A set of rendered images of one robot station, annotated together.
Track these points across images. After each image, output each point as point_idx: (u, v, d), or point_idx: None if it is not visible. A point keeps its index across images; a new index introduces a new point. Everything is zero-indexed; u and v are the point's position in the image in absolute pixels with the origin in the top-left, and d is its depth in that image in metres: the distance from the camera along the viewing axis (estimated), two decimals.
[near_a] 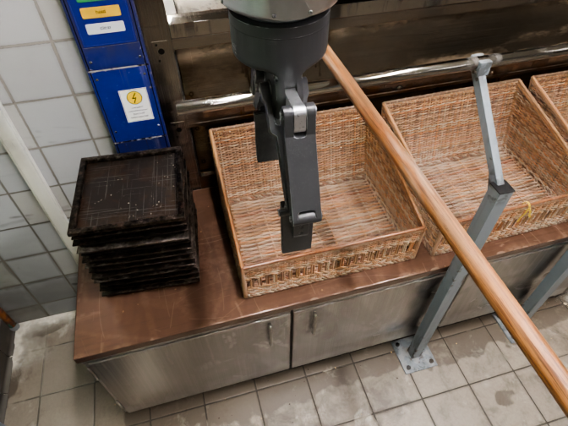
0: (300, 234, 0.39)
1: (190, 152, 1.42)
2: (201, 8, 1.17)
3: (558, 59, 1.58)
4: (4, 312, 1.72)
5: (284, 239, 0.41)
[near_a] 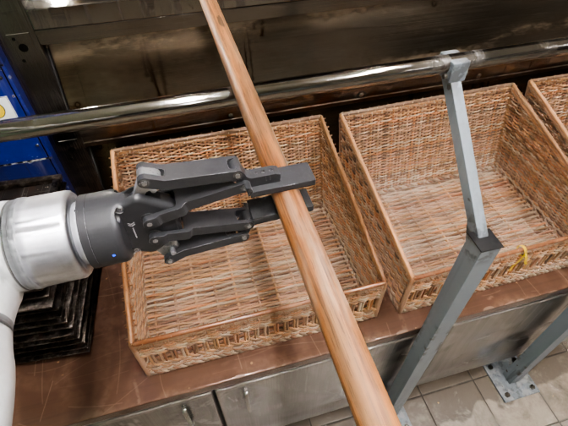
0: None
1: (94, 177, 1.12)
2: None
3: (562, 59, 1.27)
4: None
5: None
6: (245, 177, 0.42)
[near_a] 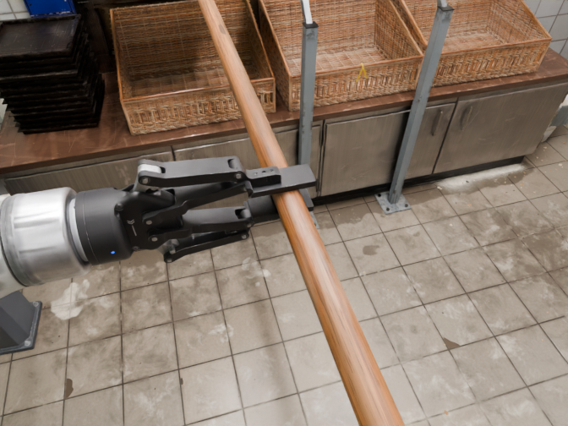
0: None
1: (99, 33, 1.75)
2: None
3: None
4: None
5: None
6: (246, 177, 0.42)
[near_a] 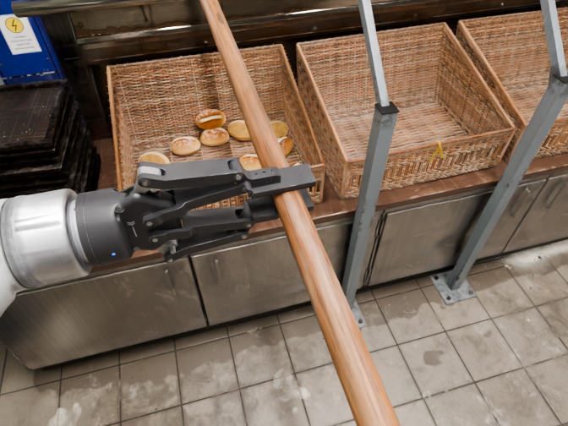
0: None
1: (93, 95, 1.36)
2: None
3: (487, 3, 1.51)
4: None
5: None
6: (246, 178, 0.42)
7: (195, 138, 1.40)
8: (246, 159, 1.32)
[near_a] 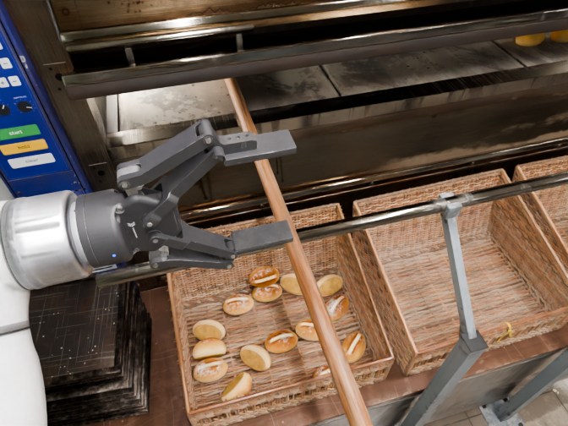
0: None
1: (144, 257, 1.32)
2: (146, 123, 1.06)
3: (544, 146, 1.47)
4: None
5: (269, 228, 0.52)
6: (217, 144, 0.38)
7: (248, 297, 1.36)
8: (304, 328, 1.28)
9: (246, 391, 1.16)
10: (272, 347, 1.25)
